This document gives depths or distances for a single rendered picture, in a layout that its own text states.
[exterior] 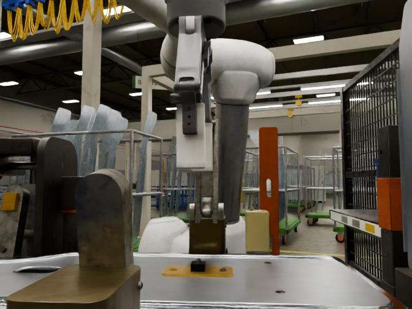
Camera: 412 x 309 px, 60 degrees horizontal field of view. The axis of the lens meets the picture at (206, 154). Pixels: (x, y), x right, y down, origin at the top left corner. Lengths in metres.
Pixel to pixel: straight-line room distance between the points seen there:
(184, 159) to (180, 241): 0.79
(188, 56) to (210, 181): 0.26
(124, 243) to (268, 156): 0.36
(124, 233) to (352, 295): 0.23
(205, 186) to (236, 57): 0.50
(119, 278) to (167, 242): 0.89
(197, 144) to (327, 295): 0.20
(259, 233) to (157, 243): 0.63
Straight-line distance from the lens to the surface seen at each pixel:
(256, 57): 1.02
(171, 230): 1.15
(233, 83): 1.01
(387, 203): 0.63
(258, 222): 0.55
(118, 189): 0.27
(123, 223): 0.28
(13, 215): 0.68
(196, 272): 0.44
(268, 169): 0.59
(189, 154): 0.37
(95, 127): 5.29
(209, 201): 0.59
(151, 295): 0.38
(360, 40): 6.60
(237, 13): 12.85
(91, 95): 8.63
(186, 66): 0.37
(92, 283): 0.25
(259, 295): 0.38
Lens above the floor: 1.11
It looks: 4 degrees up
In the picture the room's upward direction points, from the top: straight up
